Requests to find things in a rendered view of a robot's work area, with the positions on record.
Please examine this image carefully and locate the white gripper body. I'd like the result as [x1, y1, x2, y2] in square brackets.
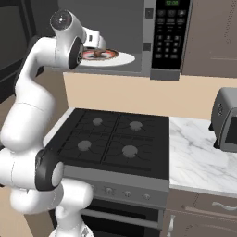
[93, 31, 108, 51]

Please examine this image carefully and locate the brown potato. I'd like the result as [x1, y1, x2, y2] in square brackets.
[93, 49, 106, 59]

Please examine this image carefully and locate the grey microwave oven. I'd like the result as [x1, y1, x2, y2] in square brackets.
[56, 0, 194, 82]

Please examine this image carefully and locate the black microwave door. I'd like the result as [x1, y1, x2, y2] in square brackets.
[0, 0, 59, 105]

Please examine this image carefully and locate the white round plate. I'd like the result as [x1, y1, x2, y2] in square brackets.
[77, 48, 136, 68]

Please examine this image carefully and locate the black gas hob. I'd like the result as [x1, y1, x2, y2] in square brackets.
[45, 107, 171, 181]

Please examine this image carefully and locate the grey oven control panel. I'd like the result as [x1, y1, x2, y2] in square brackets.
[61, 165, 170, 211]

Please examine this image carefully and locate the grey toaster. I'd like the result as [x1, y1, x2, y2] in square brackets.
[208, 87, 237, 153]

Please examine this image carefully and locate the black oven door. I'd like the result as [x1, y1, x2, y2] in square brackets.
[49, 197, 165, 237]

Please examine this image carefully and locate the brown drawer front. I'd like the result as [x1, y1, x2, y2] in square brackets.
[166, 188, 237, 218]

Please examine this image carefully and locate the brown base cupboard door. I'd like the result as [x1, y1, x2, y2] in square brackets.
[161, 209, 237, 237]

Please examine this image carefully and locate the brown wall cupboard door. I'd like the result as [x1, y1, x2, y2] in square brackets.
[180, 0, 237, 79]

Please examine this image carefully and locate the grey oven door handle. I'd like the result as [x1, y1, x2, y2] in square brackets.
[81, 208, 161, 222]

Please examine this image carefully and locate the silver cupboard door handle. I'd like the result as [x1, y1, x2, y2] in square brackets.
[167, 214, 177, 237]

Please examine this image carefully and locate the silver drawer handle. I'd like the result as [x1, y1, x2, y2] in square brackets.
[212, 201, 237, 213]

